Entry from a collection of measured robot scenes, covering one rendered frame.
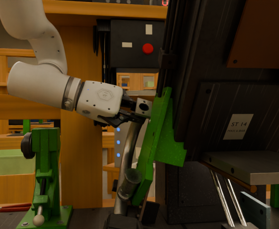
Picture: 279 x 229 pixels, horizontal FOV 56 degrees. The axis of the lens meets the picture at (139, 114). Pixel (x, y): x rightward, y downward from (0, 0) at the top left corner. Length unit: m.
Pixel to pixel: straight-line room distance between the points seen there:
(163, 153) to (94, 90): 0.23
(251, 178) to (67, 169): 0.65
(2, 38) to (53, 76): 10.59
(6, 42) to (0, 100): 10.12
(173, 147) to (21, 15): 0.41
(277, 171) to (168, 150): 0.22
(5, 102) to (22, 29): 0.51
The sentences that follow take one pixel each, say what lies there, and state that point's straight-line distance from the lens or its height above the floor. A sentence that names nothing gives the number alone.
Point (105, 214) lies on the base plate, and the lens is 0.88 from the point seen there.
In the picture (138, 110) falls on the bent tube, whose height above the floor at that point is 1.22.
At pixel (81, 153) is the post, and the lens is 0.93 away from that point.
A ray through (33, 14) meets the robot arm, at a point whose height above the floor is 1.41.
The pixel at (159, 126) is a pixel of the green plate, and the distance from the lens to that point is 0.56.
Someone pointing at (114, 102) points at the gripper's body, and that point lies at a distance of 0.64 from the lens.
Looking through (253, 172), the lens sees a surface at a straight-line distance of 0.45.
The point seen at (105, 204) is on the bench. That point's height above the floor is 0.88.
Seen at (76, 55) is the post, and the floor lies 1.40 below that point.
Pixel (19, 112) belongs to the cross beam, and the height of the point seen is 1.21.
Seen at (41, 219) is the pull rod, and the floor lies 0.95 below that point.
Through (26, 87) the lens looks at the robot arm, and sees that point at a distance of 0.66.
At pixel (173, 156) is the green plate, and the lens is 0.59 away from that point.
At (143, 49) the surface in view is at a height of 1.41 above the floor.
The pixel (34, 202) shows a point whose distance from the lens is 0.76.
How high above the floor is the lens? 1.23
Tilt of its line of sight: 2 degrees down
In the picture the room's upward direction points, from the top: straight up
